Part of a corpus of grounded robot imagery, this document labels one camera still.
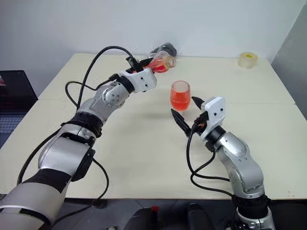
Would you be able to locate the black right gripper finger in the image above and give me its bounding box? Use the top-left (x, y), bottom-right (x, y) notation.
top-left (191, 96), bottom-right (205, 112)
top-left (170, 108), bottom-right (192, 138)

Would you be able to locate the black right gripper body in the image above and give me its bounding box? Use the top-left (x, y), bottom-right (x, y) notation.
top-left (189, 102), bottom-right (208, 134)

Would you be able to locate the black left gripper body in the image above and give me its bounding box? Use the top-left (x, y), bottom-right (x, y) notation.
top-left (130, 60), bottom-right (145, 73)

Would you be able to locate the clear cup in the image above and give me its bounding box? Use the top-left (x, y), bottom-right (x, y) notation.
top-left (147, 50), bottom-right (177, 74)

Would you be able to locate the stemless glass with red drink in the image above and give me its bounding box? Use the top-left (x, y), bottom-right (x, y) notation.
top-left (169, 80), bottom-right (192, 112)

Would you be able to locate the dark grey lumpy object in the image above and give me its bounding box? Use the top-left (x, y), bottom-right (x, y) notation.
top-left (151, 42), bottom-right (178, 57)

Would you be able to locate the clear tape roll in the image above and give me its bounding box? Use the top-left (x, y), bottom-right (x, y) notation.
top-left (238, 51), bottom-right (260, 70)

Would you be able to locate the black rounded shape red spot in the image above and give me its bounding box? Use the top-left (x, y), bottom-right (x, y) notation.
top-left (124, 206), bottom-right (159, 230)

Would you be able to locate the black open laptop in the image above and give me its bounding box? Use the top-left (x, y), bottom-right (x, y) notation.
top-left (0, 70), bottom-right (38, 149)

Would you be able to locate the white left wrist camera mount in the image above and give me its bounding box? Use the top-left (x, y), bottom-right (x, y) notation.
top-left (119, 68), bottom-right (158, 93)

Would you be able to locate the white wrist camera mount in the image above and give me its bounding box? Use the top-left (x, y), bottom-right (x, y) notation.
top-left (200, 96), bottom-right (226, 141)
top-left (119, 68), bottom-right (158, 93)

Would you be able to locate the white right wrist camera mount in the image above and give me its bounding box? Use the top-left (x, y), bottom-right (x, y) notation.
top-left (200, 96), bottom-right (226, 141)

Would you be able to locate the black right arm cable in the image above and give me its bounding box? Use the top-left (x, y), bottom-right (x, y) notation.
top-left (187, 119), bottom-right (235, 196)

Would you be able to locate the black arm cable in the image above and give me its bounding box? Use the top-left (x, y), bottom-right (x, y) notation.
top-left (16, 46), bottom-right (135, 223)
top-left (187, 119), bottom-right (235, 196)

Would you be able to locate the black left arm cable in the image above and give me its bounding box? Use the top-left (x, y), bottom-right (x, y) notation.
top-left (16, 46), bottom-right (135, 223)

